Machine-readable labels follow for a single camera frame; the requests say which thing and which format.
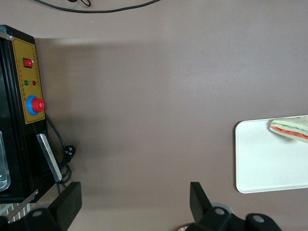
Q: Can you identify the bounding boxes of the cream plastic serving tray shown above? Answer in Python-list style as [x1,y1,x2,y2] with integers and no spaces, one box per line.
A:
[235,117,308,194]

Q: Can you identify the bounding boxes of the white wire rack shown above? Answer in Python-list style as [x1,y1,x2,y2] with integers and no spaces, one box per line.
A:
[0,202,32,223]

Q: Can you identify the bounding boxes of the black machine with yellow panel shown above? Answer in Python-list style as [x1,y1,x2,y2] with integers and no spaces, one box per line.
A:
[0,24,52,204]

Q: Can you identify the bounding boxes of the long black cable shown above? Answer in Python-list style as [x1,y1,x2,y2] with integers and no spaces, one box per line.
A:
[33,0,159,13]

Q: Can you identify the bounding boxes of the black power cord with plug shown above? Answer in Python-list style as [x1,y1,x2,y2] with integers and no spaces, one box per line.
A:
[44,113,77,193]

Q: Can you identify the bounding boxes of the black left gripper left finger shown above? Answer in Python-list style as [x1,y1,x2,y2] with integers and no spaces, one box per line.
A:
[28,181,82,231]

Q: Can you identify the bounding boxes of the looped black cable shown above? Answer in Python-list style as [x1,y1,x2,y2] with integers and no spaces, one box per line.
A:
[67,0,92,7]

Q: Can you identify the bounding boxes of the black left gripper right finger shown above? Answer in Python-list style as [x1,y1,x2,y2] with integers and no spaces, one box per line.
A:
[190,181,244,231]

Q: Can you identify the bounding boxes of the wrapped triangle sandwich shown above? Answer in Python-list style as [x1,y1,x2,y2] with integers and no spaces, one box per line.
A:
[268,115,308,144]

